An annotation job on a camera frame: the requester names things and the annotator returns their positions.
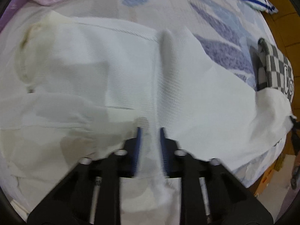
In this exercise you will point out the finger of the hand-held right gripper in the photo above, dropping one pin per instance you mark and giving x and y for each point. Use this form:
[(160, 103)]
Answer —
[(296, 136)]

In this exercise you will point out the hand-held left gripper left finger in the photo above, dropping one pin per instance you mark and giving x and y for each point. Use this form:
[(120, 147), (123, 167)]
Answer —
[(138, 145)]

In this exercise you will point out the white large garment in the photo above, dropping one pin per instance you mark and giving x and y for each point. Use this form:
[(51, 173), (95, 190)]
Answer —
[(98, 75)]

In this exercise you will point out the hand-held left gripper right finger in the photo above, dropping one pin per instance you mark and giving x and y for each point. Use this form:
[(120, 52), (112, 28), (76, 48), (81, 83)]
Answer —
[(163, 145)]

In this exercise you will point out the printed white bedsheet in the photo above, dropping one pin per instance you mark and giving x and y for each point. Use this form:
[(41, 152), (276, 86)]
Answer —
[(211, 11)]

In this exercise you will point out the orange cardboard box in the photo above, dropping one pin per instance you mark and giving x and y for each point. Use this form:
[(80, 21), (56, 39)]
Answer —
[(264, 180)]

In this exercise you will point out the purple floral cloth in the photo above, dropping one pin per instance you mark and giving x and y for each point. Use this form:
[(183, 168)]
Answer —
[(5, 16)]

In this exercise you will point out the grey white checkered cloth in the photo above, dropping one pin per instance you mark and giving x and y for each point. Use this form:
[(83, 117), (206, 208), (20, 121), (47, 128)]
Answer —
[(274, 68)]

